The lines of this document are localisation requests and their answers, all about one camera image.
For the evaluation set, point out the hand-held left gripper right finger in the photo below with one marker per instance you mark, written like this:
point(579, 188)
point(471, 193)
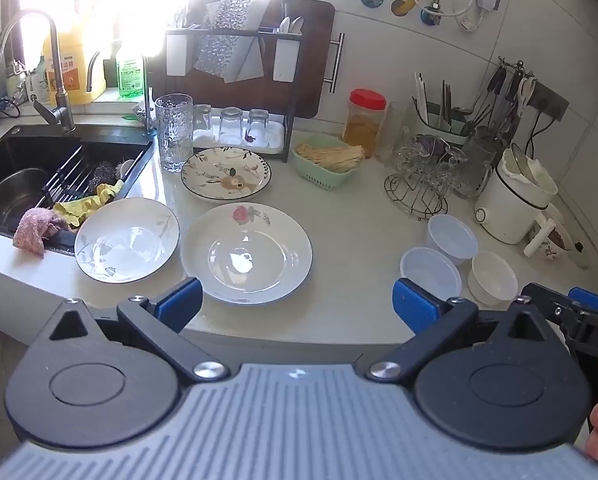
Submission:
point(414, 305)

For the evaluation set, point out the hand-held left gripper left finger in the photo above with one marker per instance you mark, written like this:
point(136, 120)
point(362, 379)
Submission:
point(179, 302)

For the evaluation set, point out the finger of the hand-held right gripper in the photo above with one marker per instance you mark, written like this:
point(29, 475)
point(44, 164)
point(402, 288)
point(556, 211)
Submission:
point(549, 300)
point(596, 301)

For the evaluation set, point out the cream plastic bowl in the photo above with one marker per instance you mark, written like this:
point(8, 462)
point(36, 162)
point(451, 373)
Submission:
point(494, 277)

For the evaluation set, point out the white plate with leaf print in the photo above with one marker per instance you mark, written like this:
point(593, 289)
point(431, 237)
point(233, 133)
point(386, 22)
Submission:
point(124, 245)

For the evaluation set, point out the white plate with rose print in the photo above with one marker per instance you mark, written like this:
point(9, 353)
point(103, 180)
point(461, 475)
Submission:
point(246, 260)

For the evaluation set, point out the deer print plate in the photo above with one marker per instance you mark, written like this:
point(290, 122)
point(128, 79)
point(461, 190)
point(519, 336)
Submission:
point(226, 175)

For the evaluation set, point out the floral ceramic mug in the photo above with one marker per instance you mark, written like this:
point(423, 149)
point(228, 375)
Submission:
point(559, 241)

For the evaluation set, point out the tall translucent plastic bowl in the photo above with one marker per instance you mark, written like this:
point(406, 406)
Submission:
point(451, 240)

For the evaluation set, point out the white electric cooker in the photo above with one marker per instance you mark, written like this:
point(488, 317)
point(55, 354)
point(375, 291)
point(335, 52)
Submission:
point(504, 205)

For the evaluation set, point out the yellow cloth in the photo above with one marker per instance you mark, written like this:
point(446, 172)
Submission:
point(79, 207)

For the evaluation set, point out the clear glass cup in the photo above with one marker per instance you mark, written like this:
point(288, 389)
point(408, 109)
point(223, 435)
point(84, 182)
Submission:
point(451, 165)
point(409, 152)

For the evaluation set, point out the dark scrub brush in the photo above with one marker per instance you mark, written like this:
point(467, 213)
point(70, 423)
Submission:
point(101, 175)

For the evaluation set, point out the large glass pitcher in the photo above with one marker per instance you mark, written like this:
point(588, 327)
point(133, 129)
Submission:
point(476, 165)

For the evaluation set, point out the green plastic basket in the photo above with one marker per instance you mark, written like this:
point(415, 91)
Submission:
point(324, 179)

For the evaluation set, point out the glass cup with purple print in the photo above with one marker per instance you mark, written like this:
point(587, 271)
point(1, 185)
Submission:
point(429, 144)

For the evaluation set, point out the pink cloth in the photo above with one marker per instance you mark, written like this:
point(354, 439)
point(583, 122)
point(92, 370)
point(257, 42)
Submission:
point(34, 227)

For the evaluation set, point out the tall textured drinking glass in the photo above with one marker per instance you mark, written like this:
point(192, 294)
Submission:
point(174, 135)

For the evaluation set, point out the bundle of thin wooden sticks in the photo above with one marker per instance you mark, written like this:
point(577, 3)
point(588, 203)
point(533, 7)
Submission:
point(329, 157)

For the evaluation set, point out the black roll-up sink rack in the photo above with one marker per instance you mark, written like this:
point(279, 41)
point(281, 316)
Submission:
point(69, 170)

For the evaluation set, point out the clear glass jar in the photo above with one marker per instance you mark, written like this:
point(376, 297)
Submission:
point(394, 130)

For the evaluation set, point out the green cutlery holder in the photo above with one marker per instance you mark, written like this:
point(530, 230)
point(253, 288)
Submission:
point(439, 129)

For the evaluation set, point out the small clear glass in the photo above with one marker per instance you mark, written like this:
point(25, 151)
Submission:
point(202, 122)
point(230, 127)

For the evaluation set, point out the plastic jar with red lid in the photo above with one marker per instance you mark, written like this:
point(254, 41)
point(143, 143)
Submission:
point(361, 130)

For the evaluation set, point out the small glass with purple mark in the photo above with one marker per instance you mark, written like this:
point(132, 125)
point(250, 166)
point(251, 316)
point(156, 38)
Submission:
point(258, 129)

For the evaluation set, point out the white drip tray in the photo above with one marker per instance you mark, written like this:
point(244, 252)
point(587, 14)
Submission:
point(276, 135)

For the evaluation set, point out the steel pot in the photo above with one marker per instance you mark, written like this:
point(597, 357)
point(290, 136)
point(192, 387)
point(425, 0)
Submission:
point(14, 200)

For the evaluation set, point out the small steel tap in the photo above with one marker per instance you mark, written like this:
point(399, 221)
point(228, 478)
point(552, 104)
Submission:
point(150, 100)

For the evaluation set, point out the bundle of wooden chopsticks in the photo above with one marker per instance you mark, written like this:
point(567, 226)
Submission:
point(446, 100)

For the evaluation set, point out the bundle of white chopsticks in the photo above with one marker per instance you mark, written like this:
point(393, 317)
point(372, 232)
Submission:
point(421, 95)

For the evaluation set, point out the black kitchen sink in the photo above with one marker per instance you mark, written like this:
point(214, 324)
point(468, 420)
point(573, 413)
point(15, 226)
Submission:
point(29, 155)

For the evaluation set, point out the row of hanging metal utensils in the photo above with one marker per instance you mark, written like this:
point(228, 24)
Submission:
point(494, 95)

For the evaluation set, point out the green detergent bottle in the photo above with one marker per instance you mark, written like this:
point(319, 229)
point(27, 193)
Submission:
point(129, 77)

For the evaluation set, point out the steel kitchen faucet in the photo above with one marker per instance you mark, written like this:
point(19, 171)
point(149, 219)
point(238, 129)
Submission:
point(56, 85)

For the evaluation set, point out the yellow oil bottle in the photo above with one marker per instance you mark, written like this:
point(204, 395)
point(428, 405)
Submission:
point(74, 75)

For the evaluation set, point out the white flexible cutting mat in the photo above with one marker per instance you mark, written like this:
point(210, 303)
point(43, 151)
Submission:
point(253, 60)

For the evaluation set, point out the small white bottle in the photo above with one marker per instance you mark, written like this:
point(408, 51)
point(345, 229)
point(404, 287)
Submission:
point(38, 82)

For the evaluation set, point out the wooden cutting board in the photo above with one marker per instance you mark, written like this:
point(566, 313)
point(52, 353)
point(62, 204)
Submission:
point(314, 60)

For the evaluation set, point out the white rack caddy with spoons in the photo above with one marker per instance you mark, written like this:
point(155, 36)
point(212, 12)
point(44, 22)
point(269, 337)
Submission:
point(285, 60)

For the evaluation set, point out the embossed silver mat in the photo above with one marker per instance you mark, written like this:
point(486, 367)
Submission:
point(224, 35)

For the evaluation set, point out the black metal dish rack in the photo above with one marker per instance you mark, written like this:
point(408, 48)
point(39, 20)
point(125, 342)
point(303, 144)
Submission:
point(214, 33)

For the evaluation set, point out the white spoons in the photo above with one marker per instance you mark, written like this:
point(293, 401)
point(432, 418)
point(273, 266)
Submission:
point(290, 25)

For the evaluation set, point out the black wall power socket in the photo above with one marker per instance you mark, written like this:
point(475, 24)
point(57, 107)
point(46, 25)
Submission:
point(549, 100)

